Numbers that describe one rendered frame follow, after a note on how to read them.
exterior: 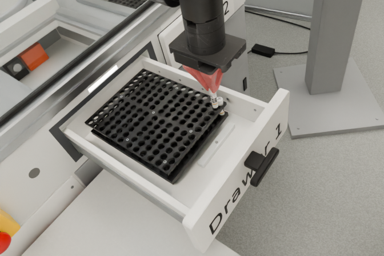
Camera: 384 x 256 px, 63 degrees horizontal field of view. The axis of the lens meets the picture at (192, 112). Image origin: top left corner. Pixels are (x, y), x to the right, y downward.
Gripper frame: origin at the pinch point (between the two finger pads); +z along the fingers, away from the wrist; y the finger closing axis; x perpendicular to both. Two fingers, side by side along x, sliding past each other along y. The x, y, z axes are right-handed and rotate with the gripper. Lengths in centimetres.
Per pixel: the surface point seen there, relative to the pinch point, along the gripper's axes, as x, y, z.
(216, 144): 3.5, -2.1, 11.4
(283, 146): -57, 6, 96
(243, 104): -5.2, -2.9, 8.2
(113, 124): 12.1, 15.7, 7.1
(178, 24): -16.7, 21.3, 4.4
